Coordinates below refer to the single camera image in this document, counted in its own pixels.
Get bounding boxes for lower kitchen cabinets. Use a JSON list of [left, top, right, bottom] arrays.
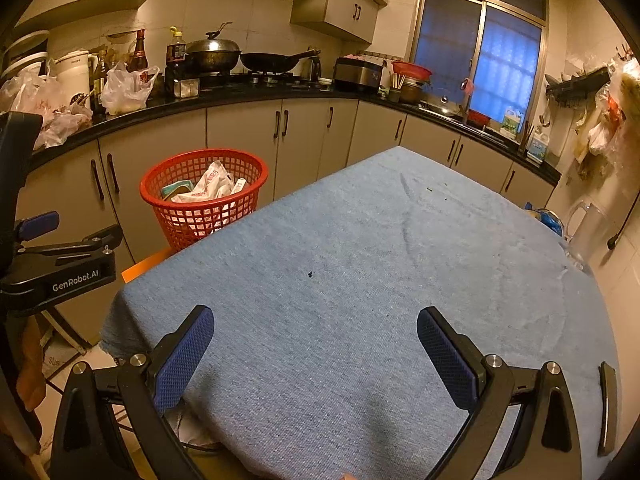
[[17, 98, 560, 269]]

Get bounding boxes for orange stool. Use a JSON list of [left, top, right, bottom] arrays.
[[122, 247, 175, 284]]

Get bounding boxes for teal tissue pack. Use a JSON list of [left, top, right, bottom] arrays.
[[160, 180, 194, 200]]

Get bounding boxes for red plastic mesh basket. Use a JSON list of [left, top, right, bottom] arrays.
[[140, 148, 269, 250]]

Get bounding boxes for white red-lettered packet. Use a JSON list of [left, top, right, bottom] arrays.
[[170, 160, 234, 204]]

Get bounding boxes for pink printed plastic bag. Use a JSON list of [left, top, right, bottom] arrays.
[[1, 70, 92, 152]]

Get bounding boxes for black countertop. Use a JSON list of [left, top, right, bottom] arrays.
[[27, 81, 562, 188]]

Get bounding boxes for blue tablecloth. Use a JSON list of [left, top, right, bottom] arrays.
[[101, 148, 617, 479]]

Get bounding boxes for white narrow carton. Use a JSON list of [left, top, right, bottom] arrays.
[[231, 178, 247, 194]]

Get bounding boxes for white plastic bag on counter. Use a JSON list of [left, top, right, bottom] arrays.
[[100, 61, 160, 116]]

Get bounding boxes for white rice cooker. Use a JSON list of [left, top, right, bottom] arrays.
[[52, 50, 98, 108]]

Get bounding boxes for small clear container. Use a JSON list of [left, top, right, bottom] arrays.
[[174, 78, 200, 99]]

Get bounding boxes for blue bag behind table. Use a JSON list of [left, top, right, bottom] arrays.
[[524, 202, 564, 237]]

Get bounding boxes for dark sauce bottle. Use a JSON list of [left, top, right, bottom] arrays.
[[127, 29, 149, 72]]

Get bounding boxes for oil bottle yellow cap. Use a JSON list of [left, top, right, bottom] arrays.
[[164, 26, 186, 99]]

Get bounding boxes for steel wok with lid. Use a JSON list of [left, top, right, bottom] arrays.
[[186, 22, 241, 76]]

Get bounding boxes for black frying pan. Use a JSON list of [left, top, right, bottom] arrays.
[[240, 49, 320, 74]]

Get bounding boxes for green white carton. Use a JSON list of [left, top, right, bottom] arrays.
[[500, 107, 523, 140]]

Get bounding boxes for hanging plastic bags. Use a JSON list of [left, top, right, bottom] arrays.
[[574, 55, 639, 171]]

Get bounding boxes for steel rice cooker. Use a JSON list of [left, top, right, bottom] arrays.
[[332, 56, 382, 94]]

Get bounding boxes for red colander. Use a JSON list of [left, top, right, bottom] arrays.
[[392, 61, 432, 82]]

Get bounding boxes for window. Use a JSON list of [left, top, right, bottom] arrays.
[[409, 0, 547, 122]]

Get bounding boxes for black wall rack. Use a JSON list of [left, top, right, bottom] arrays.
[[546, 66, 611, 103]]

